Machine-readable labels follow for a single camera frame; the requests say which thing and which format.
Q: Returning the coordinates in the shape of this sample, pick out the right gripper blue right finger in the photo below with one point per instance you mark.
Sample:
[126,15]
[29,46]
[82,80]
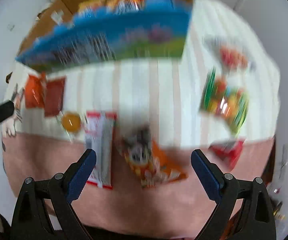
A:
[209,174]

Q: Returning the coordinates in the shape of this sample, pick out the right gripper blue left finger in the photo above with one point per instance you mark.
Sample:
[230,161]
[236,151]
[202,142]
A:
[78,173]

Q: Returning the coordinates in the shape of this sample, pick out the orange snack packet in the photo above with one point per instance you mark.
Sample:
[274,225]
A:
[35,91]

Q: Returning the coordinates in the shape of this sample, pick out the panda snack packet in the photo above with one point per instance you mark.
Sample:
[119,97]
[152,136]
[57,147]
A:
[147,160]

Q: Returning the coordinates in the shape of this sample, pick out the red white sausage packet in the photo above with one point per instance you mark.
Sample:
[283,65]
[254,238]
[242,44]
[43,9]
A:
[99,134]

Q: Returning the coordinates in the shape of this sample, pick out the dark red snack packet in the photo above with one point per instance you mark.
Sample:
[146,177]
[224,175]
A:
[54,97]

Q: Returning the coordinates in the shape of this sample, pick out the green gummy candy packet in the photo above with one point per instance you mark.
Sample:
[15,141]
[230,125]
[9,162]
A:
[225,101]

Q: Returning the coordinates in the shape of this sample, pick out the white cookie packet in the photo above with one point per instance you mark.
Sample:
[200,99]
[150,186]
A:
[232,54]

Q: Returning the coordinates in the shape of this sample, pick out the yellow egg biscuit packet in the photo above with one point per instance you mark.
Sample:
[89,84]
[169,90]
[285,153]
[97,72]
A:
[90,5]

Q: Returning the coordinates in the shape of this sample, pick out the Sedaap instant noodle packet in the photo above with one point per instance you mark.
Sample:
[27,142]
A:
[123,6]

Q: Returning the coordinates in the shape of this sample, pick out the small red snack packet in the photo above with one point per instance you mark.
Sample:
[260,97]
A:
[229,152]

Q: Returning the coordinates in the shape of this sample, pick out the braised egg packet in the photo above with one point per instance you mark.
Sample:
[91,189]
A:
[71,123]

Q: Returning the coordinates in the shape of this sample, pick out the striped pink cat blanket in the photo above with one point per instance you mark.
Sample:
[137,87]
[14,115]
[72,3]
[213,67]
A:
[166,95]

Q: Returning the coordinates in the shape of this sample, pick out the blue milk cardboard box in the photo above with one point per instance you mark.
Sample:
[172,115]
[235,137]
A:
[62,38]

